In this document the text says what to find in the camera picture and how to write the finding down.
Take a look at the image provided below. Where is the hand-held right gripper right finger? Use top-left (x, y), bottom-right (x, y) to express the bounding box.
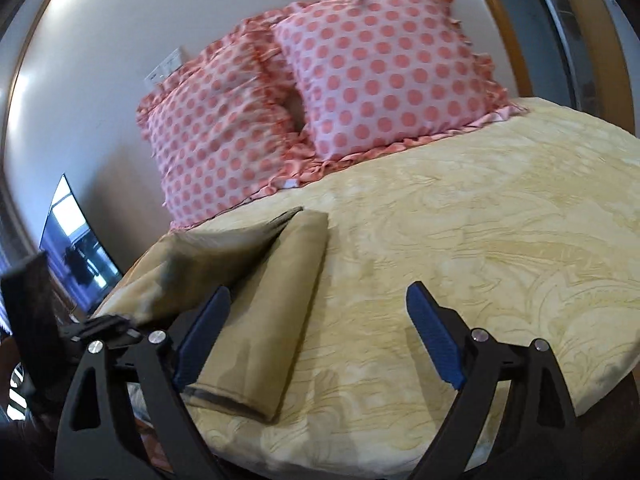
top-left (406, 281), bottom-right (584, 480)

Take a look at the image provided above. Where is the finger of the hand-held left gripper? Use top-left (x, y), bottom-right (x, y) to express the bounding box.
top-left (60, 313), bottom-right (147, 356)

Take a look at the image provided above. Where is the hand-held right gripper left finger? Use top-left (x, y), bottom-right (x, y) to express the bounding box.
top-left (52, 286), bottom-right (232, 480)

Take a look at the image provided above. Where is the olive-tan blanket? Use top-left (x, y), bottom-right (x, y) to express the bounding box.
top-left (96, 206), bottom-right (329, 424)

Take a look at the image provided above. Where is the flat screen television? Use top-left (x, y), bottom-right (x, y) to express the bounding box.
top-left (39, 174), bottom-right (124, 315)

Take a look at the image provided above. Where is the bed with yellow patterned cover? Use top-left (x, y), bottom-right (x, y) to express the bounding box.
top-left (95, 96), bottom-right (640, 480)

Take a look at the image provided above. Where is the pink polka dot ruffled pillow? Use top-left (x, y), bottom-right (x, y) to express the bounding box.
top-left (136, 20), bottom-right (312, 232)

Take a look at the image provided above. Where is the large pink polka dot pillow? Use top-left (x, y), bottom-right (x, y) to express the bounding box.
top-left (270, 0), bottom-right (527, 177)

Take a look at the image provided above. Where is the wooden headboard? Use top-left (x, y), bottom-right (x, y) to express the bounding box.
top-left (464, 0), bottom-right (534, 99)

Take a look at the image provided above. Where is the white wall switch plate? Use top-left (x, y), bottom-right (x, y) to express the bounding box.
top-left (144, 47), bottom-right (186, 92)

